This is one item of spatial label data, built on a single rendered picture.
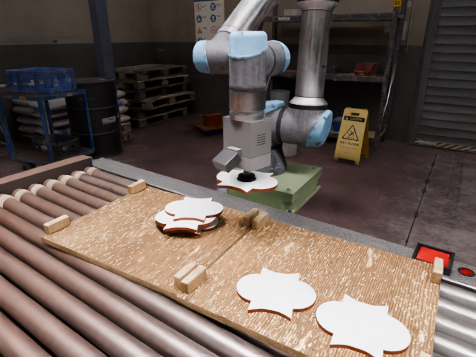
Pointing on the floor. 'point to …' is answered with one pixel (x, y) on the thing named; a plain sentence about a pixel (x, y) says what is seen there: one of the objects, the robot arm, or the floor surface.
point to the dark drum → (96, 116)
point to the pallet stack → (153, 92)
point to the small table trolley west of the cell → (28, 158)
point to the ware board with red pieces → (210, 123)
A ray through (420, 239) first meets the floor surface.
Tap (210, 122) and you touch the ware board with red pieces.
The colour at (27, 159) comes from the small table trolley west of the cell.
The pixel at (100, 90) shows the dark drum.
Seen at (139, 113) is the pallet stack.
